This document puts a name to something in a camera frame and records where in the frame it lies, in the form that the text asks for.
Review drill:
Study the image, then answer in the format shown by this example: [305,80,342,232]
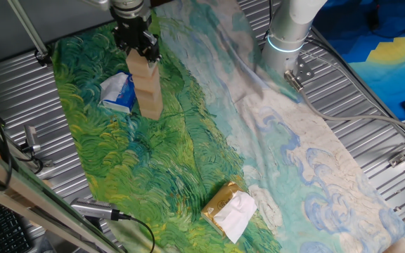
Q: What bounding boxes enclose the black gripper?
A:
[112,13,162,64]

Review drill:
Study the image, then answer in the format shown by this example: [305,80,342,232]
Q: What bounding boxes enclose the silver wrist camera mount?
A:
[81,0,113,11]

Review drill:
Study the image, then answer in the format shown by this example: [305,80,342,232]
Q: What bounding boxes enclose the blue tissue pack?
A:
[98,71,137,115]

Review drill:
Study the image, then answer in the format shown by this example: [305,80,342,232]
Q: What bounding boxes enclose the blue mat with yellow sun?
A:
[311,0,405,122]

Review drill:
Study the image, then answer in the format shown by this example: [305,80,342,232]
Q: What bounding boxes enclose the grey metal pole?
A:
[6,0,52,67]

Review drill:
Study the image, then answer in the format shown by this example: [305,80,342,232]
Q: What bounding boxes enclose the silver ribbed camera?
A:
[70,197,132,222]

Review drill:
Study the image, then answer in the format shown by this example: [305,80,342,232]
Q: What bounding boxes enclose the black camera cable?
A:
[129,215,156,253]

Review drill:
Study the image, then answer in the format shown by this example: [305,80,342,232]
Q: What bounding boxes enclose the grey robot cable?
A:
[283,69,405,141]

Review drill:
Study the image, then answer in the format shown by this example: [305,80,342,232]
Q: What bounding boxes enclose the metal base plate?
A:
[292,56,316,84]

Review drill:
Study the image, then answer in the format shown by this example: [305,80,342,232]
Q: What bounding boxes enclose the green blue painting print cloth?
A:
[49,0,405,253]

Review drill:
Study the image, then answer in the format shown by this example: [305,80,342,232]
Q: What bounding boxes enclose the gold tissue pack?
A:
[200,181,259,245]

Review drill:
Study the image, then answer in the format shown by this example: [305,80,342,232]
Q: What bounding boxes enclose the aluminium frame bar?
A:
[0,139,128,253]

